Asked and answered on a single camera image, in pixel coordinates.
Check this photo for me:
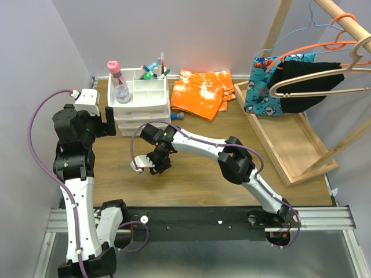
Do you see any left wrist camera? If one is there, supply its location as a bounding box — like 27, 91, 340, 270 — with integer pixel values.
69, 89, 100, 116

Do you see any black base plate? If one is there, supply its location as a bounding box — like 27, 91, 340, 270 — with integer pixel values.
127, 206, 299, 242

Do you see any wooden clothes rack frame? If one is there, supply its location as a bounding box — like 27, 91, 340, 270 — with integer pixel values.
246, 1, 370, 185

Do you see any black garment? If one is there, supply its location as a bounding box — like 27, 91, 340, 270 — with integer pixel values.
268, 60, 344, 104

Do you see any clear paperclip jar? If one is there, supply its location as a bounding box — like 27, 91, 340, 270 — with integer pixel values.
114, 84, 131, 104

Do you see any blue grey glue stick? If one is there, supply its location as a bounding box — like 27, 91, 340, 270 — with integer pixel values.
170, 112, 184, 120

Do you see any green white pen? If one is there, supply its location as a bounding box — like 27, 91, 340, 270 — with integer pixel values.
158, 68, 170, 79

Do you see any white drawer organizer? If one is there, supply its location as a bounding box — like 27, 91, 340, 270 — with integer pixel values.
107, 68, 171, 137

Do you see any aluminium rail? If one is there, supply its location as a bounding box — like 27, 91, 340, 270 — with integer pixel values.
46, 207, 357, 233

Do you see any red white pen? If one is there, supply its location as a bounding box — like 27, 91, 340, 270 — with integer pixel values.
160, 52, 165, 74

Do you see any blue shark print cloth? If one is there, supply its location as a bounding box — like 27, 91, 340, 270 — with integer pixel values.
244, 57, 318, 116

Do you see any green black highlighter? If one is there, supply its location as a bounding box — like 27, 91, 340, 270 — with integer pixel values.
143, 72, 154, 80

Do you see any wooden hanger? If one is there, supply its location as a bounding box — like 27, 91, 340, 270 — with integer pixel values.
269, 35, 370, 98

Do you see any orange folded cloth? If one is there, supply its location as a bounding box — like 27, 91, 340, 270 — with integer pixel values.
170, 70, 236, 121

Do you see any blue wire hanger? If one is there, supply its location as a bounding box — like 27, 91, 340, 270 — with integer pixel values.
256, 1, 344, 57

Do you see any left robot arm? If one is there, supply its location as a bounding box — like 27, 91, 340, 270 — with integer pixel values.
52, 104, 130, 277

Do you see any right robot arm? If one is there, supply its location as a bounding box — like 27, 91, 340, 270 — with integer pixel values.
130, 122, 293, 227

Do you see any pink cap pen tube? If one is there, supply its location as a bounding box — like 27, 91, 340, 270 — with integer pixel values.
107, 60, 126, 86

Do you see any orange hanger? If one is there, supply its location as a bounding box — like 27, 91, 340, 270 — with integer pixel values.
265, 12, 371, 73

